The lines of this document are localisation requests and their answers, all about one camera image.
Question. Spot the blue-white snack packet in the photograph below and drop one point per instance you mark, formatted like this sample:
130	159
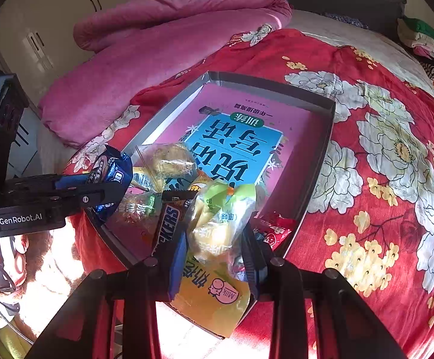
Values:
142	181

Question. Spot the long orange rice stick packet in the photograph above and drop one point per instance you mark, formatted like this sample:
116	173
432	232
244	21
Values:
199	185

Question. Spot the pink quilt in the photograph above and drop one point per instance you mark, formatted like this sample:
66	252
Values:
145	56

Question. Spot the green snack packet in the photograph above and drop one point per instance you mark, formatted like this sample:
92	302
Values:
220	213

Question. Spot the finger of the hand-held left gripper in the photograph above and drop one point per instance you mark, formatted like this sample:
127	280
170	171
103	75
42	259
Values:
82	200
74	182

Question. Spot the pile of folded clothes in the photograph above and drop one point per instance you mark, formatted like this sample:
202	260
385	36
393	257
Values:
426	48

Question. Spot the clear cake packet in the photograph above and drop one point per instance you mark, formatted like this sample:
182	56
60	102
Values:
168	162

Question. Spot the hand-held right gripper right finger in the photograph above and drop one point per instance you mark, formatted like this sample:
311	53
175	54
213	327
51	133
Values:
256	269

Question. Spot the yellow snack packet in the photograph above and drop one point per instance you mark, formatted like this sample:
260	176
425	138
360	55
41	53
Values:
209	299

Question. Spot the brown chocolate bar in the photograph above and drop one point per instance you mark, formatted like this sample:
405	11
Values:
168	228

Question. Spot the person's left hand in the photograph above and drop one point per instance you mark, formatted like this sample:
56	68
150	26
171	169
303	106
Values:
20	254

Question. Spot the clear candy packet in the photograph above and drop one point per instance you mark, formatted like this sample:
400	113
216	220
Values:
136	209

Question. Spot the tan fleece clothing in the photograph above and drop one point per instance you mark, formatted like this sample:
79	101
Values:
41	258

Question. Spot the dark patterned cloth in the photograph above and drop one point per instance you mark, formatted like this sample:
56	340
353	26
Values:
342	20

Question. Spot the grey box with pink print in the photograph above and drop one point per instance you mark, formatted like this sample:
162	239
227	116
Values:
276	127

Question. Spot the red cartoon snack packet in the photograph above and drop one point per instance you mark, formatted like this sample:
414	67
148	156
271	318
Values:
275	230

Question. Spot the cream bed sheet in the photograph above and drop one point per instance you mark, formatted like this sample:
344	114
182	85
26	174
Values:
351	41

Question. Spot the white wardrobe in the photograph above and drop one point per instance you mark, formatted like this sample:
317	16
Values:
52	26

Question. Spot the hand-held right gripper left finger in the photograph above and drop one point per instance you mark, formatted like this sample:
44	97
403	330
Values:
177	269

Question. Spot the red floral blanket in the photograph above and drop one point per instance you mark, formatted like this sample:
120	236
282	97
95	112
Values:
370	213

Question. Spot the blue cookie packet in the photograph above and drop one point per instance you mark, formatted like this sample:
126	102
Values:
115	172

